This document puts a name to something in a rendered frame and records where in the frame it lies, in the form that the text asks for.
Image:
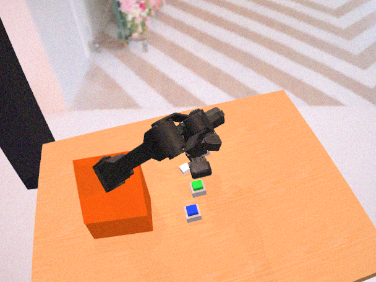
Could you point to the blue button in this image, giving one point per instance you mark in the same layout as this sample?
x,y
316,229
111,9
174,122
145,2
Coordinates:
x,y
192,213

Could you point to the green button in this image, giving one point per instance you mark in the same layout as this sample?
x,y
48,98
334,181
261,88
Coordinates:
x,y
198,188

